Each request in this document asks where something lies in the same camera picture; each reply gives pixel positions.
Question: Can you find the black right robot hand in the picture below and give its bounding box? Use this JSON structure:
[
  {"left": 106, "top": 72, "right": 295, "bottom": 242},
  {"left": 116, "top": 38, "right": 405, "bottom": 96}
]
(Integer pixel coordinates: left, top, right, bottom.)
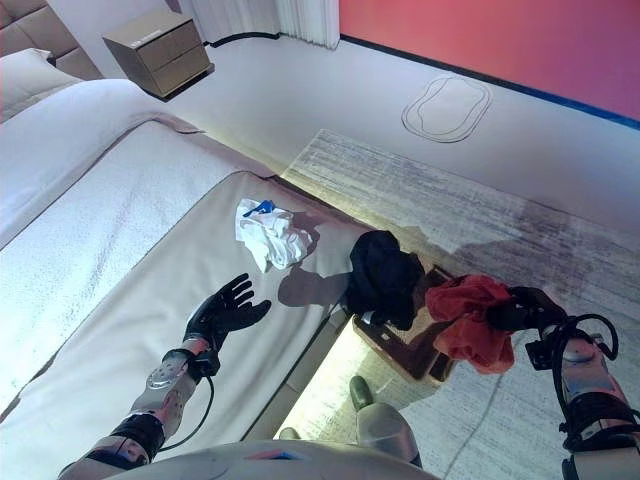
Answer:
[{"left": 487, "top": 285, "right": 569, "bottom": 334}]

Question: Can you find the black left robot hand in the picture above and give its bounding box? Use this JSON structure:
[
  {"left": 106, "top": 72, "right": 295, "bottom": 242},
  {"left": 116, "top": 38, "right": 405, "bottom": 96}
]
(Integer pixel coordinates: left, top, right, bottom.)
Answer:
[{"left": 183, "top": 272, "right": 273, "bottom": 351}]

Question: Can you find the red garment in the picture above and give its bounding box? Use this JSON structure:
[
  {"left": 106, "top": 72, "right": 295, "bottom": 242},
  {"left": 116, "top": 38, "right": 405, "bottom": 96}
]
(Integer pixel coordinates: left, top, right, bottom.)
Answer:
[{"left": 424, "top": 274, "right": 516, "bottom": 376}]

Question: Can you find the white garment with blue print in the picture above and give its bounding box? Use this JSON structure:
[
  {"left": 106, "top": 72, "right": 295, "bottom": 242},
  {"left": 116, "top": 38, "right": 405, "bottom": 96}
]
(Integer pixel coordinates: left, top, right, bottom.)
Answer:
[{"left": 235, "top": 198, "right": 314, "bottom": 274}]

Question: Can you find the black garment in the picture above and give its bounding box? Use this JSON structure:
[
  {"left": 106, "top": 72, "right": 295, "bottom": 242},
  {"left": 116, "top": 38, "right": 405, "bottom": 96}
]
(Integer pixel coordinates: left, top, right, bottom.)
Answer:
[{"left": 344, "top": 229, "right": 427, "bottom": 331}]

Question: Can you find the large bed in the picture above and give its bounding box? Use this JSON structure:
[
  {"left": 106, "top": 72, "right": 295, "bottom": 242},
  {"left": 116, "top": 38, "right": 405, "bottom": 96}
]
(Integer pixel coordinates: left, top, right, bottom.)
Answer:
[{"left": 0, "top": 169, "right": 374, "bottom": 480}]

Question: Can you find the woven wicker basket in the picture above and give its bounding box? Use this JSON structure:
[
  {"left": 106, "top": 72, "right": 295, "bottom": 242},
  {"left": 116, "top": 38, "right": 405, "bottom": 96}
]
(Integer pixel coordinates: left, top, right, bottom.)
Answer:
[{"left": 352, "top": 264, "right": 456, "bottom": 384}]

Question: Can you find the grey striped rug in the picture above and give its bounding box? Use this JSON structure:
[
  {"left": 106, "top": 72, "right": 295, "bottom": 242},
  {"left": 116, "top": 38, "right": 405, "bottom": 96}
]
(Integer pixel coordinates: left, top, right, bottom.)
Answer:
[{"left": 279, "top": 128, "right": 640, "bottom": 480}]

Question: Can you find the white textured blanket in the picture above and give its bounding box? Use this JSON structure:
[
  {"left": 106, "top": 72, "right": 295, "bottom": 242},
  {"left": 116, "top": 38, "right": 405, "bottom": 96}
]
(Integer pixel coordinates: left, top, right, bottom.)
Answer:
[{"left": 0, "top": 119, "right": 246, "bottom": 361}]

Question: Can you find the grey robot torso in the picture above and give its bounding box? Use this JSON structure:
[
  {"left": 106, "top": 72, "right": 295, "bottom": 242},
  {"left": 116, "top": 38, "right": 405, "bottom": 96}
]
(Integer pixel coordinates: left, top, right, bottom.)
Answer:
[{"left": 107, "top": 438, "right": 441, "bottom": 480}]

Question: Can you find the silver right robot leg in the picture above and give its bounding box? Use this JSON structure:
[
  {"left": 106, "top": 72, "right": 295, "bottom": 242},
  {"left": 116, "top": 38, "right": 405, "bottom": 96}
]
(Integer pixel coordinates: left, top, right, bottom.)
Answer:
[{"left": 348, "top": 375, "right": 424, "bottom": 469}]

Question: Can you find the small white floor mat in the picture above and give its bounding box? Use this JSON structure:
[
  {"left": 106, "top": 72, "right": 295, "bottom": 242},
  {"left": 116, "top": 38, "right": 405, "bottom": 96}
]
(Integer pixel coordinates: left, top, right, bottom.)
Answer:
[{"left": 400, "top": 73, "right": 494, "bottom": 144}]

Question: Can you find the white duvet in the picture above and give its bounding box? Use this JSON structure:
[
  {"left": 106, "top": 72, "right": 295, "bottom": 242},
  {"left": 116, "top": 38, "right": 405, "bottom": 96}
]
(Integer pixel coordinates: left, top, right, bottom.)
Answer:
[{"left": 0, "top": 78, "right": 201, "bottom": 249}]

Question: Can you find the brown wooden nightstand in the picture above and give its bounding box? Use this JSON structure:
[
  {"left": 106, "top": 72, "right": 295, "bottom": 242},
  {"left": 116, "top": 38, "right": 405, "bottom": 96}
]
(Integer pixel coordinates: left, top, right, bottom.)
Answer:
[{"left": 102, "top": 12, "right": 216, "bottom": 104}]

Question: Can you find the white curtain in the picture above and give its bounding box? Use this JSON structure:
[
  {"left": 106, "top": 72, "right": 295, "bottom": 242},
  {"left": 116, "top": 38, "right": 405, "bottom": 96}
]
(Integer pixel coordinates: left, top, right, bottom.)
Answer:
[{"left": 187, "top": 0, "right": 341, "bottom": 51}]

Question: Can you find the beige pillow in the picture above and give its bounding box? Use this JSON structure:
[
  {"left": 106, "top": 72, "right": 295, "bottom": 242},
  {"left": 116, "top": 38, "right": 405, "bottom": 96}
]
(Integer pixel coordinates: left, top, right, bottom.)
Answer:
[{"left": 0, "top": 48, "right": 84, "bottom": 124}]

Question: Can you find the tufted brown headboard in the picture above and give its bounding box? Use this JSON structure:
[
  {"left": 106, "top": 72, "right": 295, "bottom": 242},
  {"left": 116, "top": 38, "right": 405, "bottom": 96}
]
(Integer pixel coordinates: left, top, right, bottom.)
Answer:
[{"left": 0, "top": 0, "right": 104, "bottom": 81}]

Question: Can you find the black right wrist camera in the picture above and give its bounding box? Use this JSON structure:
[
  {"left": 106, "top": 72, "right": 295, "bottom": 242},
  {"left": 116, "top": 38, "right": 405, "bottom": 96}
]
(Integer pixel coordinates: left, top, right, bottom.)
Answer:
[{"left": 524, "top": 337, "right": 554, "bottom": 371}]

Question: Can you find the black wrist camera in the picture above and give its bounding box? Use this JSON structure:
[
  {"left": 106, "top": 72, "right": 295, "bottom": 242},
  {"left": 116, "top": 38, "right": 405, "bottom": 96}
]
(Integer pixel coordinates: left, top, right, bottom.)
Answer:
[
  {"left": 524, "top": 337, "right": 554, "bottom": 371},
  {"left": 192, "top": 349, "right": 221, "bottom": 379}
]

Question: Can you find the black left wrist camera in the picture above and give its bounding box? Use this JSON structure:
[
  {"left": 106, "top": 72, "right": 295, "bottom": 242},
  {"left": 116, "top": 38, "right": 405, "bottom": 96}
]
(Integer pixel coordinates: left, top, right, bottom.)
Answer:
[{"left": 192, "top": 349, "right": 221, "bottom": 379}]

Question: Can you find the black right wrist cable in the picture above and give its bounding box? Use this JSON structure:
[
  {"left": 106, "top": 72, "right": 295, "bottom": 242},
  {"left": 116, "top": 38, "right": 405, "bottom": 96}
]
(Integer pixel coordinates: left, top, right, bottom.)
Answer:
[{"left": 549, "top": 313, "right": 621, "bottom": 451}]

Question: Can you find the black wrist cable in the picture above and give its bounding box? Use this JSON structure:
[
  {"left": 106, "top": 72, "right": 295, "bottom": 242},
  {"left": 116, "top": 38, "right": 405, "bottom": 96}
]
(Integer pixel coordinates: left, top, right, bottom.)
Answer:
[
  {"left": 549, "top": 313, "right": 621, "bottom": 451},
  {"left": 159, "top": 372, "right": 216, "bottom": 454}
]

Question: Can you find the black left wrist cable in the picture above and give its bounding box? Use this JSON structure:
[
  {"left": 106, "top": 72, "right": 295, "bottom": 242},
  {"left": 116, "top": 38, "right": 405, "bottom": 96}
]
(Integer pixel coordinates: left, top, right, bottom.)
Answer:
[{"left": 159, "top": 372, "right": 216, "bottom": 454}]

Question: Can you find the tan upholstered bed frame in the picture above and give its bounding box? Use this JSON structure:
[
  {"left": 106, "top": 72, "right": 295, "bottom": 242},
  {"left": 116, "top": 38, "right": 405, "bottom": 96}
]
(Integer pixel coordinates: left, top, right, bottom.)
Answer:
[{"left": 149, "top": 112, "right": 381, "bottom": 441}]

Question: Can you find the red wall panel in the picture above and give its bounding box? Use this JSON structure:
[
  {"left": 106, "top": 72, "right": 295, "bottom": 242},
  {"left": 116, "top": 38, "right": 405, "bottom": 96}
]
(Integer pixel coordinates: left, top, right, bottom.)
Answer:
[{"left": 339, "top": 0, "right": 640, "bottom": 121}]

